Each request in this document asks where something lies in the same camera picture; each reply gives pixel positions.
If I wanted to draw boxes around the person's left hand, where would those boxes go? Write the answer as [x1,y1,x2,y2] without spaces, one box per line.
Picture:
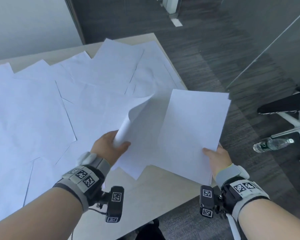
[90,130,132,167]

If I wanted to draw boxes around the person's right hand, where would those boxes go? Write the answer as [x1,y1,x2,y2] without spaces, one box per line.
[202,143,233,182]

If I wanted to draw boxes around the single white paper sheet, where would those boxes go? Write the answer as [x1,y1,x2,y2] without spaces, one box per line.
[112,93,163,180]

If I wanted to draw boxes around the stack of white sheets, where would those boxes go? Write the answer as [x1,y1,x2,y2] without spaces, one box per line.
[157,89,231,186]

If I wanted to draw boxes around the person's black trousers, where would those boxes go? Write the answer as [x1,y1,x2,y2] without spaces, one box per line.
[136,220,167,240]

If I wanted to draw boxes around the clear plastic water bottle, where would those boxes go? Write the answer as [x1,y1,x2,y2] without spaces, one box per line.
[253,138,295,153]

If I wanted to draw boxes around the light wooden table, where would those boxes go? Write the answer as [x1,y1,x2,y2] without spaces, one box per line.
[0,33,215,240]

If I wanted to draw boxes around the white chair leg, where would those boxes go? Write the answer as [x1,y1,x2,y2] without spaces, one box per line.
[226,213,241,240]

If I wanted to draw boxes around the white pillar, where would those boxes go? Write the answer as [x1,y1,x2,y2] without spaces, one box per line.
[162,0,181,18]

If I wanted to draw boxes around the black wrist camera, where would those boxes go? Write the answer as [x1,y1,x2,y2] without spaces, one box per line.
[105,186,125,223]
[199,185,215,219]

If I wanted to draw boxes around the thin camera cable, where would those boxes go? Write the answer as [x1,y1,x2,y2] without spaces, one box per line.
[68,208,108,240]

